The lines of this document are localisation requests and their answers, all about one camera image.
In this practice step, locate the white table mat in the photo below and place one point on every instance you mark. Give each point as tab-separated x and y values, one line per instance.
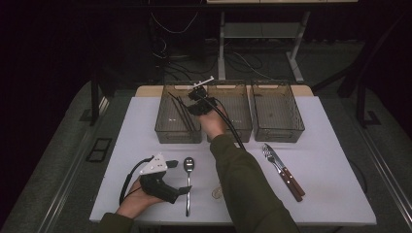
340	181

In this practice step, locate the black chopsticks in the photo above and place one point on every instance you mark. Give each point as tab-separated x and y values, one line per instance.
181	114

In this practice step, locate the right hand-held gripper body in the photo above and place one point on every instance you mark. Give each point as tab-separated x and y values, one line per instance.
204	106

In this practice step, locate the metal floor rail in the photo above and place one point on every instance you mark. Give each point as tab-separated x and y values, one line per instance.
382	168
74	168

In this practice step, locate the white metal desk frame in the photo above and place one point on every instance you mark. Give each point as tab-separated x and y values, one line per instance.
221	48

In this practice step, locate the person's left hand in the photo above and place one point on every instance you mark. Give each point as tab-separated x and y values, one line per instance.
136	202

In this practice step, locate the person's right hand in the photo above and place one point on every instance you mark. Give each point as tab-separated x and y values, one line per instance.
213	126

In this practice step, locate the black floor frame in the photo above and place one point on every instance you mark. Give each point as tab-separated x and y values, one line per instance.
99	150

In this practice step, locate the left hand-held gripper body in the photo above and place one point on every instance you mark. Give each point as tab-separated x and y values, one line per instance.
158	187

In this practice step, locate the grey mesh bin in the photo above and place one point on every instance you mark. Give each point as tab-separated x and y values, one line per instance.
165	119
275	110
241	103

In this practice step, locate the black metal stand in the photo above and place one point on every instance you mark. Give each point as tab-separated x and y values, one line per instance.
360	103
94	97

